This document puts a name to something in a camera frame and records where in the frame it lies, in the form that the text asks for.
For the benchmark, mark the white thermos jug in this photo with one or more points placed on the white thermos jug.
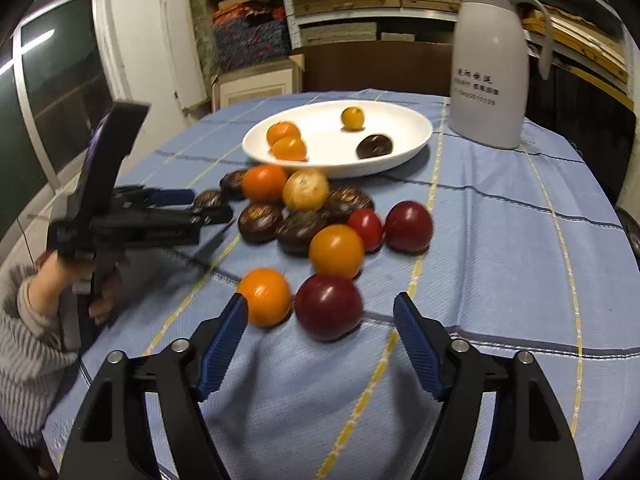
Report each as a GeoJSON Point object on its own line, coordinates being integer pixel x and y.
{"type": "Point", "coordinates": [485, 60]}

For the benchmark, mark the white panel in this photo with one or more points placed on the white panel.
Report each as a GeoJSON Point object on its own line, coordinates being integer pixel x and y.
{"type": "Point", "coordinates": [177, 50]}

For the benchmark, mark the white metal shelf rack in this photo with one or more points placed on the white metal shelf rack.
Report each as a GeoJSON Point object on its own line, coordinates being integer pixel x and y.
{"type": "Point", "coordinates": [340, 14]}

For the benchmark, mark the shelved stack of woven boxes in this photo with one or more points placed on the shelved stack of woven boxes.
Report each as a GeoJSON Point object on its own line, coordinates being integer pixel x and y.
{"type": "Point", "coordinates": [345, 2]}

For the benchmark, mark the white plate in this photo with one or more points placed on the white plate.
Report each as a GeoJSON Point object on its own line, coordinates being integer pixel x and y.
{"type": "Point", "coordinates": [325, 145]}

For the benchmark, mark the blue checked tablecloth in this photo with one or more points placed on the blue checked tablecloth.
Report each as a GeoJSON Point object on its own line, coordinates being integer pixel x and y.
{"type": "Point", "coordinates": [500, 260]}

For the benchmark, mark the pale yellow speckled pear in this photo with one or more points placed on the pale yellow speckled pear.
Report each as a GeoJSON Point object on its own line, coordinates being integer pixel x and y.
{"type": "Point", "coordinates": [305, 189]}

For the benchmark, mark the brown wooden board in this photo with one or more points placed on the brown wooden board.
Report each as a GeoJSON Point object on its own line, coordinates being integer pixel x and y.
{"type": "Point", "coordinates": [375, 67]}

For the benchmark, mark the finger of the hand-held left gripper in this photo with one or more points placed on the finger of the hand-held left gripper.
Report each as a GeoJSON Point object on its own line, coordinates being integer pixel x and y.
{"type": "Point", "coordinates": [170, 227]}
{"type": "Point", "coordinates": [172, 196]}

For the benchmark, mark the smooth orange tomato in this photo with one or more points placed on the smooth orange tomato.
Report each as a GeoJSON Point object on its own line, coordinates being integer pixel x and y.
{"type": "Point", "coordinates": [336, 251]}

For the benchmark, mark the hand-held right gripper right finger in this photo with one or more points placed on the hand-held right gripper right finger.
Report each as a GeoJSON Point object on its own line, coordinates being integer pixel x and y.
{"type": "Point", "coordinates": [417, 350]}

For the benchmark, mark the person's left hand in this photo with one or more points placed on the person's left hand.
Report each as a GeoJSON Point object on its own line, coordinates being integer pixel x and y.
{"type": "Point", "coordinates": [107, 302]}

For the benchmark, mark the red cherry tomato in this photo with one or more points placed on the red cherry tomato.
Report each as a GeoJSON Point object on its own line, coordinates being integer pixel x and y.
{"type": "Point", "coordinates": [366, 229]}

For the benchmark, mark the yellow cherry tomato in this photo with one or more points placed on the yellow cherry tomato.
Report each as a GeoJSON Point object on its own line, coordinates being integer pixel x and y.
{"type": "Point", "coordinates": [352, 117]}

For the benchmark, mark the stack of blue patterned boxes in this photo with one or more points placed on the stack of blue patterned boxes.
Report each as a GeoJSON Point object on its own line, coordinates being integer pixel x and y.
{"type": "Point", "coordinates": [250, 35]}

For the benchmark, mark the wooden picture frame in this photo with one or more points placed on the wooden picture frame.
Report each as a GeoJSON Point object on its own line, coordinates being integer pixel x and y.
{"type": "Point", "coordinates": [255, 85]}

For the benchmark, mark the large orange tangerine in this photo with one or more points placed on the large orange tangerine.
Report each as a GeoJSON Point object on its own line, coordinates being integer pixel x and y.
{"type": "Point", "coordinates": [264, 182]}

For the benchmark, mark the small orange tangerine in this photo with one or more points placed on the small orange tangerine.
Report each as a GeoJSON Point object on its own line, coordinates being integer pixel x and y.
{"type": "Point", "coordinates": [289, 151]}
{"type": "Point", "coordinates": [283, 132]}

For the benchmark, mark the person's left forearm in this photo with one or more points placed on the person's left forearm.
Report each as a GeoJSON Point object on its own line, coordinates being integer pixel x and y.
{"type": "Point", "coordinates": [25, 360]}

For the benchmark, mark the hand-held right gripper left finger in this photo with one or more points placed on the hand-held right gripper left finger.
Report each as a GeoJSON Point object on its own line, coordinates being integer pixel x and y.
{"type": "Point", "coordinates": [225, 345]}

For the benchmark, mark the window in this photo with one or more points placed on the window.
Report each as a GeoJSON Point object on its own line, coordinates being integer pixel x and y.
{"type": "Point", "coordinates": [55, 80]}

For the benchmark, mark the grey marble slab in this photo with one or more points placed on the grey marble slab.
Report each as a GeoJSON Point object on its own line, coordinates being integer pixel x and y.
{"type": "Point", "coordinates": [202, 40]}

